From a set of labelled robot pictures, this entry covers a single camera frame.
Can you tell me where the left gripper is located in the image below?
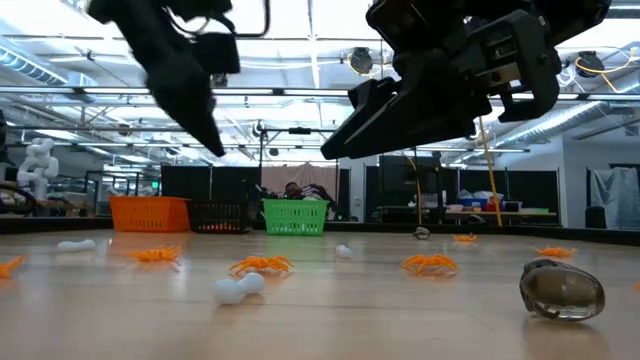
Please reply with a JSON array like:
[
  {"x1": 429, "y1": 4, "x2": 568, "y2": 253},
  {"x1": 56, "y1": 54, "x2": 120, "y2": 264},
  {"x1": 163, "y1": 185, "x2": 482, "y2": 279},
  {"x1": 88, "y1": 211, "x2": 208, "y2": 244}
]
[{"x1": 144, "y1": 49, "x2": 226, "y2": 158}]

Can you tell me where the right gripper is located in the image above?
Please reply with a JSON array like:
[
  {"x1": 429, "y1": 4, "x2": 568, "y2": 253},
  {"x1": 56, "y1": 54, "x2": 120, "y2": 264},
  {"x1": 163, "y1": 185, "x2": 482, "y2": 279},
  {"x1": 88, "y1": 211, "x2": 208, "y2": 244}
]
[{"x1": 327, "y1": 9, "x2": 561, "y2": 160}]

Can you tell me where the black partition panel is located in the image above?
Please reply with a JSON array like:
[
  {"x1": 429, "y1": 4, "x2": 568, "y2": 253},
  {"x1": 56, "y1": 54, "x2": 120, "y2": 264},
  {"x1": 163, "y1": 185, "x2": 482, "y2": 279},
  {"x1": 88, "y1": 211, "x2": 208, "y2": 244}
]
[
  {"x1": 159, "y1": 165, "x2": 262, "y2": 204},
  {"x1": 457, "y1": 169, "x2": 560, "y2": 214},
  {"x1": 364, "y1": 155, "x2": 441, "y2": 224}
]

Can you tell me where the black plastic basket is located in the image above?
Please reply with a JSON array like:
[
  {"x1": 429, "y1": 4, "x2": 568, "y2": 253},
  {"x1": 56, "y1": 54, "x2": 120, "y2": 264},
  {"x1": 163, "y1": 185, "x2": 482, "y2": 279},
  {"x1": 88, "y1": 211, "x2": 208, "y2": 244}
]
[{"x1": 185, "y1": 199, "x2": 251, "y2": 235}]

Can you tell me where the pink cloth curtain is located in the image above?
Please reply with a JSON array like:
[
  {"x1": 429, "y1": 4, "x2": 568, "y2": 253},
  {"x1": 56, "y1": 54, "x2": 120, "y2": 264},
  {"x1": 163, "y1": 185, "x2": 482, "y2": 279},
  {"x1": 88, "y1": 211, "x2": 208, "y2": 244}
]
[{"x1": 260, "y1": 162, "x2": 337, "y2": 201}]

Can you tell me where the orange plastic basket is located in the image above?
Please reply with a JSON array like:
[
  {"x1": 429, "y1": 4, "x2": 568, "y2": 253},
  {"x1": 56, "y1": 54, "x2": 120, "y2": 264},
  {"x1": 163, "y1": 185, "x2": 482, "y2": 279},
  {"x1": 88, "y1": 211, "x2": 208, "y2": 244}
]
[{"x1": 108, "y1": 195, "x2": 191, "y2": 233}]

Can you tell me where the person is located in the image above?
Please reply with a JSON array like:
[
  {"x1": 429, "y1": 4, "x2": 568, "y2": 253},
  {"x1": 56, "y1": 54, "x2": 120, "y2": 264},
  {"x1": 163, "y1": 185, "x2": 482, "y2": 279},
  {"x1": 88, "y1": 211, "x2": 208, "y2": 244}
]
[{"x1": 283, "y1": 181, "x2": 321, "y2": 201}]

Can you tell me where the long ceiling light strip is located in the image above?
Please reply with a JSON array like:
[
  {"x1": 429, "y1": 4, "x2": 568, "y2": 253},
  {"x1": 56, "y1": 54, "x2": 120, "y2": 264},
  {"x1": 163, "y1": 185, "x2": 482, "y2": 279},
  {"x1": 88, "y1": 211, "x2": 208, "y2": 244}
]
[{"x1": 0, "y1": 85, "x2": 640, "y2": 102}]

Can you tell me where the green plastic basket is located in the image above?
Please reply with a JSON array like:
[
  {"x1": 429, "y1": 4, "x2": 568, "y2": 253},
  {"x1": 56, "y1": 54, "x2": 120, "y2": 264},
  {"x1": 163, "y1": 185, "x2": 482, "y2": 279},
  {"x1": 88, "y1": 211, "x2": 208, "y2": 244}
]
[{"x1": 262, "y1": 199, "x2": 330, "y2": 237}]

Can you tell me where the wooden background table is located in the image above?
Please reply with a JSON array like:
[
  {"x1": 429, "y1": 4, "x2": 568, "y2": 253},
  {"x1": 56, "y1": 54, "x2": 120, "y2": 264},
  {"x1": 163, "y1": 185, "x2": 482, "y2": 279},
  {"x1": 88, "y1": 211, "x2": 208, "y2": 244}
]
[{"x1": 444, "y1": 202, "x2": 557, "y2": 221}]

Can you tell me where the grey tarp cloth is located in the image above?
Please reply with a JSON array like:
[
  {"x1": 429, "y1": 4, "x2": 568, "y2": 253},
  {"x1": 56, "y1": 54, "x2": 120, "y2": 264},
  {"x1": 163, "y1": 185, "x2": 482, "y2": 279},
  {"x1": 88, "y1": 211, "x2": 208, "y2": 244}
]
[{"x1": 589, "y1": 167, "x2": 640, "y2": 231}]

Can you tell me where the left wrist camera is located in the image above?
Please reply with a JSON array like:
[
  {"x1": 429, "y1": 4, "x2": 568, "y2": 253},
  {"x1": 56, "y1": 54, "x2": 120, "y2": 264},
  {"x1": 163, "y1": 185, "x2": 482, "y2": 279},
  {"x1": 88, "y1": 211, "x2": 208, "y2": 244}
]
[{"x1": 192, "y1": 32, "x2": 241, "y2": 75}]

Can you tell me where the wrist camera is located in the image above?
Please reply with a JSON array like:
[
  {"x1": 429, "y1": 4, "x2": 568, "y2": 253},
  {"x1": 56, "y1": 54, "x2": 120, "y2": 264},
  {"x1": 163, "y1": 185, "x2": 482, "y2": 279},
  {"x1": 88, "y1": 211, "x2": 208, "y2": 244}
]
[
  {"x1": 366, "y1": 0, "x2": 469, "y2": 54},
  {"x1": 192, "y1": 32, "x2": 241, "y2": 75}
]

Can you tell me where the black metal rig frame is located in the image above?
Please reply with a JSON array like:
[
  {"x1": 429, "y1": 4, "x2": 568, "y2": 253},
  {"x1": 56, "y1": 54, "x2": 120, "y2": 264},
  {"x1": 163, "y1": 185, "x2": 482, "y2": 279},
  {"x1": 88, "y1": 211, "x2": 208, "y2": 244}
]
[{"x1": 258, "y1": 127, "x2": 340, "y2": 221}]

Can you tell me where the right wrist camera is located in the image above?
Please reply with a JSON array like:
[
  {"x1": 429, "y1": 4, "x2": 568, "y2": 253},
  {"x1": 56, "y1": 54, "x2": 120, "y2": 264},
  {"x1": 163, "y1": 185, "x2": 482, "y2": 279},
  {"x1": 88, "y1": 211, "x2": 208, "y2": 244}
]
[{"x1": 366, "y1": 0, "x2": 469, "y2": 54}]

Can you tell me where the black left camera cable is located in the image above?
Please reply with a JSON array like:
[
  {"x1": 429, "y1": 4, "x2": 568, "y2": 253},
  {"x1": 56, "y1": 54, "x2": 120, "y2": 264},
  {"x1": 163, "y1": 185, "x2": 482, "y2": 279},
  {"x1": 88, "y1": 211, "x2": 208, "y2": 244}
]
[{"x1": 219, "y1": 0, "x2": 271, "y2": 39}]

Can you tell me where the silver ventilation duct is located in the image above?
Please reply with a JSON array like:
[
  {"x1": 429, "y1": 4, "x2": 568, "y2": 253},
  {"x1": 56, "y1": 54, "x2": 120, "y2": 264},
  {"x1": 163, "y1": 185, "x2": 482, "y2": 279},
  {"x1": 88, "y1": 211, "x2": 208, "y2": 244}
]
[
  {"x1": 529, "y1": 82, "x2": 640, "y2": 136},
  {"x1": 0, "y1": 47, "x2": 99, "y2": 89}
]

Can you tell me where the white cable coil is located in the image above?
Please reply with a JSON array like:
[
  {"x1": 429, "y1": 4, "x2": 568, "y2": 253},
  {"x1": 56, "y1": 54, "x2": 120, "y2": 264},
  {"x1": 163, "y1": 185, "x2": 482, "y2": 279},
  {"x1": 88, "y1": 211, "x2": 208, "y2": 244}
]
[{"x1": 552, "y1": 64, "x2": 580, "y2": 94}]

